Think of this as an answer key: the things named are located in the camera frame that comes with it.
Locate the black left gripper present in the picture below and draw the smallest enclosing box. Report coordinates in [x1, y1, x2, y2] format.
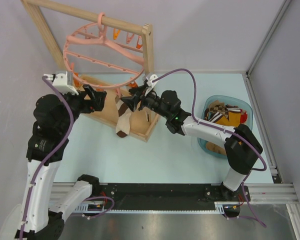
[57, 83, 107, 132]

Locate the white slotted cable duct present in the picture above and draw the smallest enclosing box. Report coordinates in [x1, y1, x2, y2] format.
[52, 202, 227, 215]

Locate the wooden hanger rack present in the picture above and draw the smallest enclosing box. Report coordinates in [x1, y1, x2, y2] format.
[22, 0, 159, 142]

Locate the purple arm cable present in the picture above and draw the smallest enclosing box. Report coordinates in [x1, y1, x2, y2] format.
[19, 74, 75, 240]
[152, 68, 267, 228]

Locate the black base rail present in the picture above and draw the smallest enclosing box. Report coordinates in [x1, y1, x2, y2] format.
[89, 182, 228, 212]

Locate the blue plastic sock bin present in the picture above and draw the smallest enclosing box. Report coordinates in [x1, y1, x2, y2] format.
[197, 94, 254, 160]

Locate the pink round clip hanger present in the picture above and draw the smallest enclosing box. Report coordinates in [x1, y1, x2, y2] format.
[63, 12, 145, 89]

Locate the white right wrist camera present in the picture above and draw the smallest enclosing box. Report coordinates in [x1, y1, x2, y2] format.
[144, 73, 158, 96]

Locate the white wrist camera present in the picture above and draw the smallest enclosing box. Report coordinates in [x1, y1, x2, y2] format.
[144, 73, 158, 96]
[43, 71, 79, 95]

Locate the aluminium frame profile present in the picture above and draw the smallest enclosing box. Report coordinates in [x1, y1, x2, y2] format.
[245, 0, 300, 240]

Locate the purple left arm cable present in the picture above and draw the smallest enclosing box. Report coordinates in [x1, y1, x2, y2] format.
[19, 74, 75, 240]

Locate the pile of socks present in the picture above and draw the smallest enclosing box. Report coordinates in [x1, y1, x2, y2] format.
[202, 99, 250, 156]

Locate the mustard yellow sock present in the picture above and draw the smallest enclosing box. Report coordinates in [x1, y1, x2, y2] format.
[220, 111, 241, 127]

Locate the orange clothes clip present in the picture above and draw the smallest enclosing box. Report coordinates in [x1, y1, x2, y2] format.
[127, 81, 138, 89]

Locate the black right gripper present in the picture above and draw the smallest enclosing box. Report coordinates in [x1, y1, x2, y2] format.
[121, 83, 171, 119]

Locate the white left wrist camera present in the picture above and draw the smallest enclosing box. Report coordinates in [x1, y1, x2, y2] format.
[43, 71, 79, 95]

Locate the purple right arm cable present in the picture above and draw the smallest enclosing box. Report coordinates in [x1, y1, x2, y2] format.
[152, 68, 267, 228]

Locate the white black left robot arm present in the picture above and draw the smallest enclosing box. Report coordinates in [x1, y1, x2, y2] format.
[14, 84, 107, 240]

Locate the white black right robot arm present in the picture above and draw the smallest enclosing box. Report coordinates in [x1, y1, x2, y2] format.
[121, 85, 263, 201]

